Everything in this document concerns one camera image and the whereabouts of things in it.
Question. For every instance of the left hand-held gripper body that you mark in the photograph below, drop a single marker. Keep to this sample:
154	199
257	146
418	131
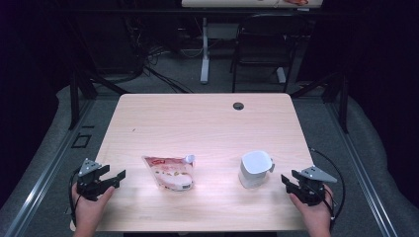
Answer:
88	184

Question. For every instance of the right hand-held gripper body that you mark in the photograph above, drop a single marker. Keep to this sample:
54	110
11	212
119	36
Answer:
313	189

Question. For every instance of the white plastic container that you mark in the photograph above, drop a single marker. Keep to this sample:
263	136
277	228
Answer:
253	169

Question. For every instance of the translucent red-printed refill pouch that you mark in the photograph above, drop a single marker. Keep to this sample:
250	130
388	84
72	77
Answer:
171	174

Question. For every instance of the person's right hand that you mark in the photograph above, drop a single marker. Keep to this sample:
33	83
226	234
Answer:
318	215

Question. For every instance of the person's left hand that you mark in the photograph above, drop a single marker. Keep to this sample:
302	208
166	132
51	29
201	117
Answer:
87	212

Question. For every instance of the black tape square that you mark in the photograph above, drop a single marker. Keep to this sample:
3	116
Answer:
74	144

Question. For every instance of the round table grommet hole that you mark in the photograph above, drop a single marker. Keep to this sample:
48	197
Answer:
238	106

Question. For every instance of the white desk foot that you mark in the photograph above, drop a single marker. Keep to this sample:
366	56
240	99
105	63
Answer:
281	75

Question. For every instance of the black chair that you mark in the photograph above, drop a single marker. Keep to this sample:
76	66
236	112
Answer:
267	36

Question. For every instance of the white desk leg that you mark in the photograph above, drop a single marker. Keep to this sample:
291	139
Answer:
205	52

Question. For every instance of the white desk top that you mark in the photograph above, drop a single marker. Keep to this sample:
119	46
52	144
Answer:
230	3

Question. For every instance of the aluminium floor rail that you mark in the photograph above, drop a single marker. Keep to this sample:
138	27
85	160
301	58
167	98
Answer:
49	171
362	171

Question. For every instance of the black metal frame stand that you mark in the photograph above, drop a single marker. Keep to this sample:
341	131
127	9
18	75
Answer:
343	105
74	98

